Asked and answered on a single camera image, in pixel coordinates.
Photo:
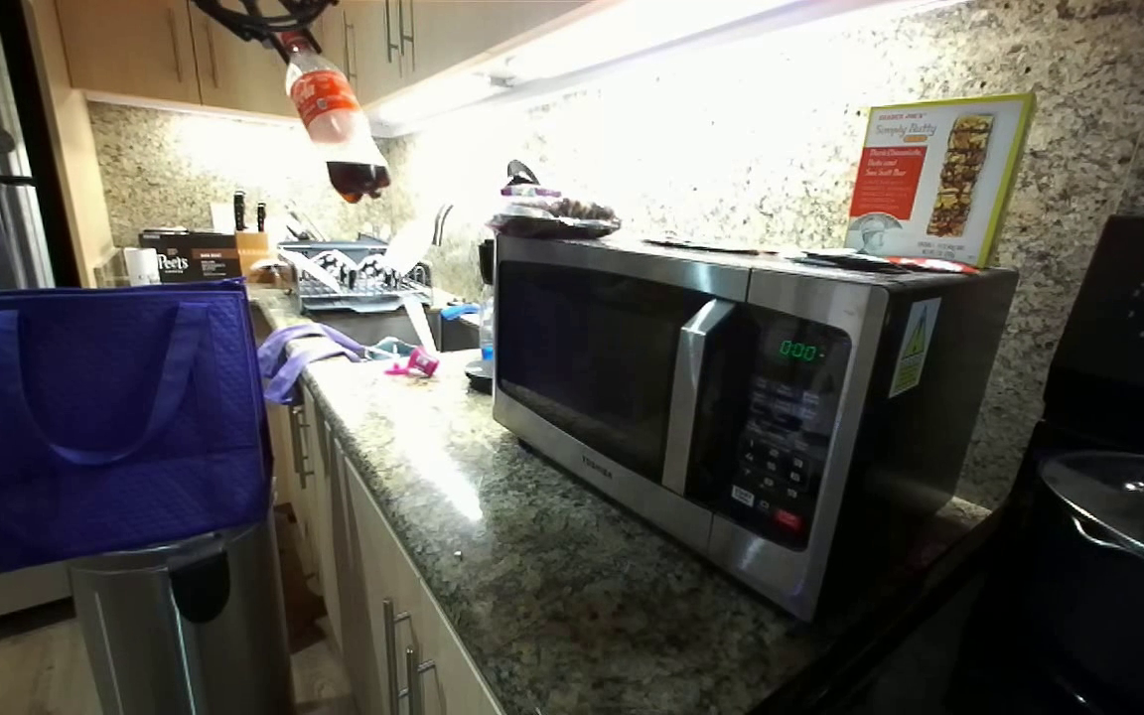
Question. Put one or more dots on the yellow-edged granola bar box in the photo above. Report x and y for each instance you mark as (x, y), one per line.
(938, 182)

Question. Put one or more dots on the purple cloth bag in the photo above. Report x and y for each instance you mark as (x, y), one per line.
(296, 356)

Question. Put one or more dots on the small pink item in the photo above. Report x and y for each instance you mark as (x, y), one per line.
(415, 363)

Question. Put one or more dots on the white wall outlet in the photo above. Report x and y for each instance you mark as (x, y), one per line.
(223, 215)

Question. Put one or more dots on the wooden knife block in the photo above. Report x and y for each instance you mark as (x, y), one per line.
(251, 252)

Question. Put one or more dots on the grey dish rack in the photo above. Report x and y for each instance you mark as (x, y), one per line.
(340, 278)

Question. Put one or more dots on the stainless steel microwave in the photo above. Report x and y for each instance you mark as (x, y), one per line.
(595, 360)

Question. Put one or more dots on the black cardboard box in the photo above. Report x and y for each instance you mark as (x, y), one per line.
(182, 254)

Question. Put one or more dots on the coca-cola plastic bottle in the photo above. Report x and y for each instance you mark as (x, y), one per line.
(321, 105)

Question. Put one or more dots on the wooden upper cabinets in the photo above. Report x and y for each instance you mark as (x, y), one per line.
(136, 53)

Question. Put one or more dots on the under-cabinet light strip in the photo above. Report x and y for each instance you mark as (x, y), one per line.
(574, 53)

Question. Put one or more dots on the stainless steel trash can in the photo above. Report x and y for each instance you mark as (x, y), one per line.
(177, 638)

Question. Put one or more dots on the light lower cabinets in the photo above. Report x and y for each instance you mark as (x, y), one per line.
(376, 580)

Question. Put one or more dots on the small blue bottle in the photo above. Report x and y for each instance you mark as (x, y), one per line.
(485, 343)

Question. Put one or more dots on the black electric stove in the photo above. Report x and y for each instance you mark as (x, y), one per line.
(1129, 330)

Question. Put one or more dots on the white cup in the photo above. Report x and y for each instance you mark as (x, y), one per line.
(141, 266)

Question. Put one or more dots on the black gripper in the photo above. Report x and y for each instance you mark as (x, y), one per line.
(259, 13)

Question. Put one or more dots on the white plastic container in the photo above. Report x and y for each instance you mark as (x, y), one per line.
(415, 245)

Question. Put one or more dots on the blue fabric tote bag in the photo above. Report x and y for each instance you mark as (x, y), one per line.
(109, 421)

